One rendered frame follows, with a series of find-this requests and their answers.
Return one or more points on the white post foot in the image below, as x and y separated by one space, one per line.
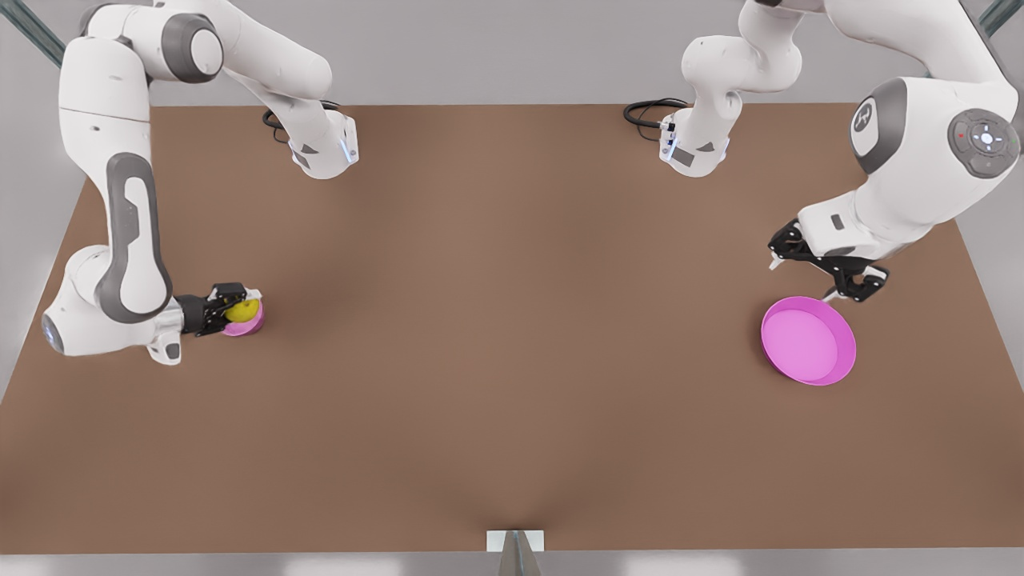
493 542

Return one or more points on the pink plate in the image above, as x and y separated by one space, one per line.
806 342

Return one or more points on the yellow apple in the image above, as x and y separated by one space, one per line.
243 310

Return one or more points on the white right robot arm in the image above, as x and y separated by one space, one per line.
104 120

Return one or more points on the silver frame post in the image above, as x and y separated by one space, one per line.
32 30
1000 14
518 556

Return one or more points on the pink bowl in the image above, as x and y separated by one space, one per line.
248 328

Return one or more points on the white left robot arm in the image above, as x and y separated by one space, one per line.
920 152

